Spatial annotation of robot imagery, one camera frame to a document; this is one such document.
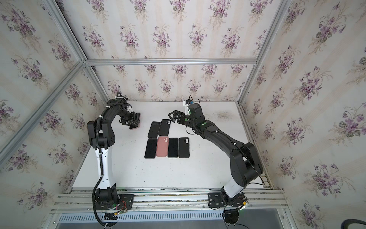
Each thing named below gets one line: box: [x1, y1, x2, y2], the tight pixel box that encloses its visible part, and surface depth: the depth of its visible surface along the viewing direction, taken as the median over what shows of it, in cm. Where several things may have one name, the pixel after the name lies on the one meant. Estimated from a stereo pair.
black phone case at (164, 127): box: [158, 119, 172, 137], surface depth 106 cm
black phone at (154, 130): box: [147, 121, 161, 138], surface depth 105 cm
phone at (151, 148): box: [144, 137, 158, 159], surface depth 95 cm
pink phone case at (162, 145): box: [156, 135, 169, 157], surface depth 95 cm
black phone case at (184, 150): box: [178, 137, 190, 159], surface depth 95 cm
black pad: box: [167, 137, 179, 158], surface depth 97 cm
